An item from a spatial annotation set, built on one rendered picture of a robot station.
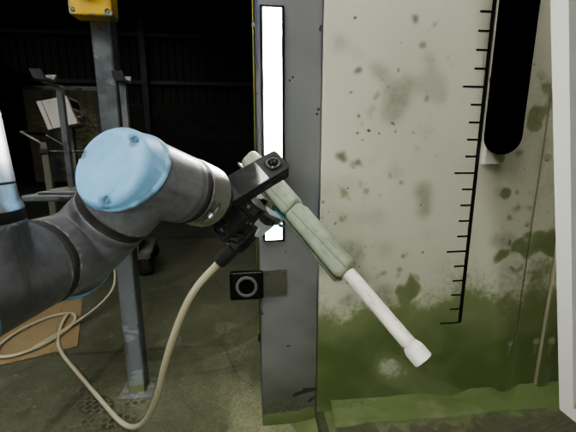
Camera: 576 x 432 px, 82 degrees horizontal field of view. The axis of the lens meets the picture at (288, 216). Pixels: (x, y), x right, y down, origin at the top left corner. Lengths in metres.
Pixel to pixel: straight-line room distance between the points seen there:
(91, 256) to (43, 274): 0.06
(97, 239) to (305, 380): 0.94
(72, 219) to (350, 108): 0.78
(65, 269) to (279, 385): 0.94
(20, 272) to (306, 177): 0.77
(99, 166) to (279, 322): 0.83
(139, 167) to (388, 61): 0.84
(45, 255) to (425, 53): 1.01
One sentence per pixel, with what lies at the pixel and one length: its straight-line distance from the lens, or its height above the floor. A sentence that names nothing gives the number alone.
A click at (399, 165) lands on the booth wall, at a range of 1.06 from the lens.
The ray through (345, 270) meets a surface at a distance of 0.58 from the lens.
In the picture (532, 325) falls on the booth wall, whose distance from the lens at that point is 1.48.
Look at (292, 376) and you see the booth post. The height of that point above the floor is 0.18.
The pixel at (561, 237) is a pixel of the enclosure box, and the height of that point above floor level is 0.78.
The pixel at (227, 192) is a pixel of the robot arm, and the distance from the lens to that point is 0.46.
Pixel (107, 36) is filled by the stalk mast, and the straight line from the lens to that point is 1.29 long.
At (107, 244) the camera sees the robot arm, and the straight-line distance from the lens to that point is 0.42.
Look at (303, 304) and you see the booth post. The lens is 1.08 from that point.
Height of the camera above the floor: 0.91
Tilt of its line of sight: 11 degrees down
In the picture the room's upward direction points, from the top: straight up
